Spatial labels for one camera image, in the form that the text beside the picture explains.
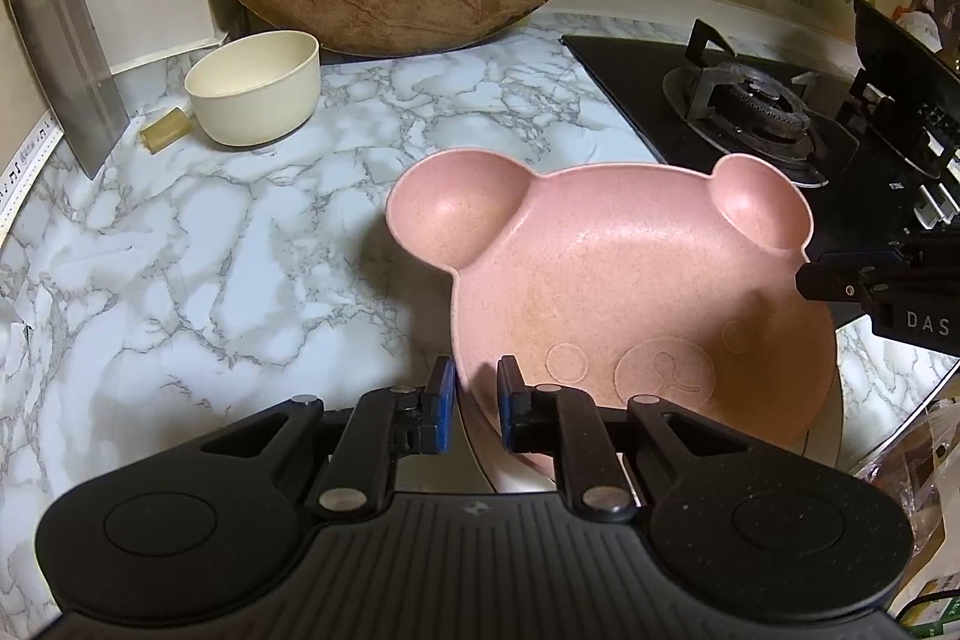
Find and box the white plain plate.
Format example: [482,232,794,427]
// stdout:
[455,315,936,491]

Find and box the pink bear-shaped plate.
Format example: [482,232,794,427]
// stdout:
[386,149,838,450]

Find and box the cream small bowl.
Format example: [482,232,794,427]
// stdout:
[184,31,320,148]

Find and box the black gas stove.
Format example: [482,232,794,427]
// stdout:
[563,21,958,253]

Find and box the cleaver with wooden handle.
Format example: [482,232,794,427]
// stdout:
[10,0,128,181]

